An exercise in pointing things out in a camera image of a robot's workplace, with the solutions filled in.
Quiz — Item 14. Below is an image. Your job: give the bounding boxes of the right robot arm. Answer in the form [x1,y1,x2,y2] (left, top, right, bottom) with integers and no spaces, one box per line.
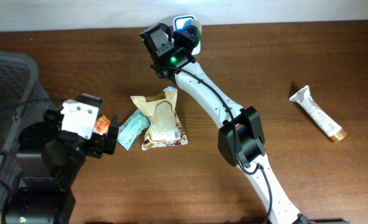
[140,19,311,224]

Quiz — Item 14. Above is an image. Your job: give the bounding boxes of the teal wipes packet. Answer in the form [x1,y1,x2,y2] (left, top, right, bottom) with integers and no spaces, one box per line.
[118,110,150,151]

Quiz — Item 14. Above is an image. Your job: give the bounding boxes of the beige snack bag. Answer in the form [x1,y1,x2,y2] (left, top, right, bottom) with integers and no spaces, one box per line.
[131,86,188,151]

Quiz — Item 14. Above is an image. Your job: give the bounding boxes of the white bamboo print tube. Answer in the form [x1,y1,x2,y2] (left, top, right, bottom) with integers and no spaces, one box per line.
[289,85,347,142]

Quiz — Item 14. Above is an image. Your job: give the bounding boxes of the white barcode scanner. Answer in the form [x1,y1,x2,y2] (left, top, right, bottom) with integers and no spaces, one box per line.
[172,15,202,55]

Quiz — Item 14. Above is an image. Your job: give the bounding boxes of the grey plastic basket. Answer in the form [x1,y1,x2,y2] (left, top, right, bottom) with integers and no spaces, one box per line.
[0,48,52,218]

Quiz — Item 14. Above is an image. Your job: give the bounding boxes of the orange snack packet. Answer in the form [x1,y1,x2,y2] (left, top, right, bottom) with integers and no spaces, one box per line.
[93,114,111,135]

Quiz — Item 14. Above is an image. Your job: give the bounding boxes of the green lidded jar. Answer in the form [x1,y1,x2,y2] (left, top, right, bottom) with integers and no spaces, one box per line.
[182,19,202,48]

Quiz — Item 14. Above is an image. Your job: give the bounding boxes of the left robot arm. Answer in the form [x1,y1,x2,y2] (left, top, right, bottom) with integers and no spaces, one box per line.
[1,110,119,224]

